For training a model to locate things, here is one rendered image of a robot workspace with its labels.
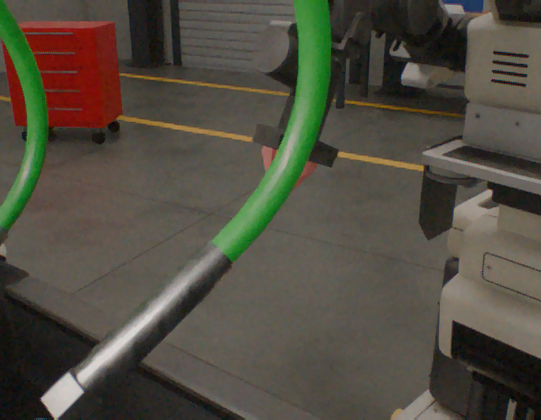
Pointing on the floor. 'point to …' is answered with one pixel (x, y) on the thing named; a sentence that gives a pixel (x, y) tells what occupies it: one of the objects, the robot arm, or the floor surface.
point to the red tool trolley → (72, 75)
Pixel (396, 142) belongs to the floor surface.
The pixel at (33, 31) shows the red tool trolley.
